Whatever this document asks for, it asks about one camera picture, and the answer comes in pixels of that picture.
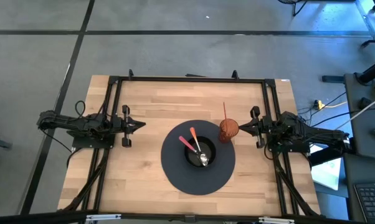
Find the black aluminium table frame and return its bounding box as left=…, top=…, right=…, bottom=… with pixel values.
left=58, top=68, right=322, bottom=224

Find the grey desk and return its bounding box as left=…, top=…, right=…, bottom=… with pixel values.
left=343, top=72, right=375, bottom=156

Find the silver frame bracket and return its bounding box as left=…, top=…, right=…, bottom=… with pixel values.
left=85, top=213, right=122, bottom=222
left=258, top=217, right=296, bottom=224

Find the black computer keyboard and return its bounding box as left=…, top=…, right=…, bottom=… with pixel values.
left=354, top=183, right=375, bottom=223

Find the white box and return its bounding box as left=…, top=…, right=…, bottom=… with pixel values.
left=310, top=144, right=343, bottom=191

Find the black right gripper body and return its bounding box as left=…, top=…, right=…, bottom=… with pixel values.
left=250, top=106, right=266, bottom=149

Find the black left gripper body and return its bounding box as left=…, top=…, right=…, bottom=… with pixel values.
left=118, top=105, right=134, bottom=148

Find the white cable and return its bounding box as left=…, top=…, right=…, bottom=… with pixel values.
left=336, top=92, right=375, bottom=130

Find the red drinking straw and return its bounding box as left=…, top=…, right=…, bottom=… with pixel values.
left=222, top=101, right=229, bottom=131

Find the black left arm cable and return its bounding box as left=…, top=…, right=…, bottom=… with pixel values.
left=74, top=100, right=87, bottom=118

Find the round dark woven placemat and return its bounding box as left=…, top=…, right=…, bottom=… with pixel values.
left=161, top=119, right=237, bottom=196

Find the orange faceted plastic tumbler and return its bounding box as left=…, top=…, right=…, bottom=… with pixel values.
left=217, top=118, right=240, bottom=144

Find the black bowl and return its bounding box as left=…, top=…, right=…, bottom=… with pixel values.
left=184, top=136, right=217, bottom=168

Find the orange-handled metal spoon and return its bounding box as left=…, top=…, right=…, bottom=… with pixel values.
left=189, top=126, right=209, bottom=167

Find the pink-handled metal fork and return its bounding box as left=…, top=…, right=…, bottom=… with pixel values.
left=178, top=136, right=204, bottom=160

